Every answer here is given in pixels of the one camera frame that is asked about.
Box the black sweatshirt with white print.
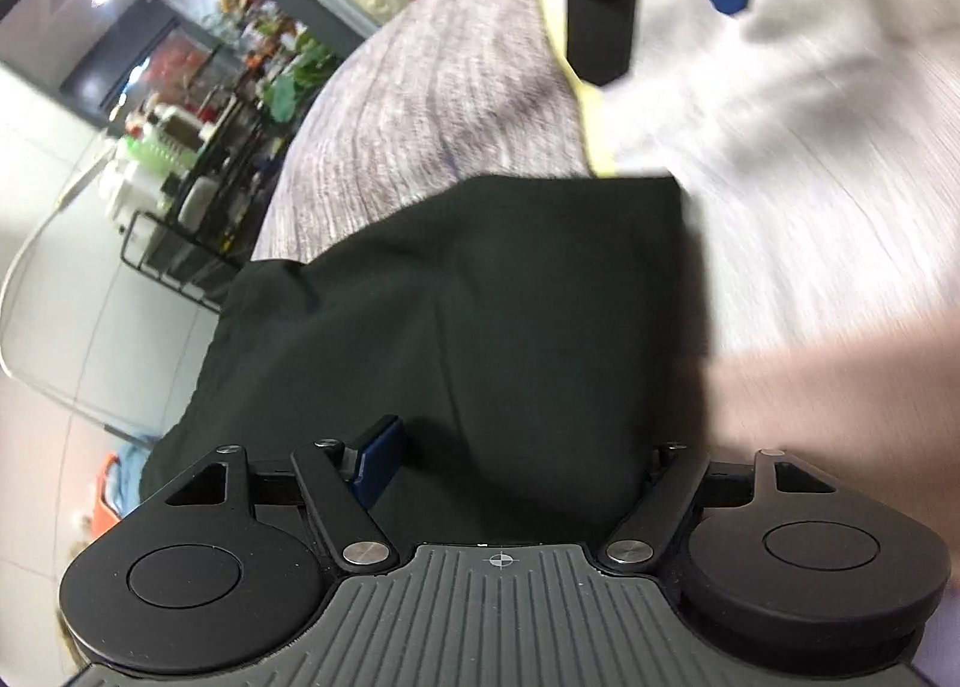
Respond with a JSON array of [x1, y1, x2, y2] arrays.
[[142, 173, 713, 553]]

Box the pink blanket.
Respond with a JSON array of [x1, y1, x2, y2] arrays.
[[709, 338, 960, 583]]

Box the white blanket with yellow trim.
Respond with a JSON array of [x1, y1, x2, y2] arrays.
[[536, 0, 960, 373]]

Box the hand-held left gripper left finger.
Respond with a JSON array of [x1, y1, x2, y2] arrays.
[[161, 415, 410, 574]]

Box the orange basket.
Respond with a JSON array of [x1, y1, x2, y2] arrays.
[[86, 451, 147, 538]]

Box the black wire rack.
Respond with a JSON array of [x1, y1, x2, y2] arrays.
[[105, 0, 353, 313]]

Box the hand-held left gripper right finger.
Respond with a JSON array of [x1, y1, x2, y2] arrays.
[[600, 443, 837, 572]]

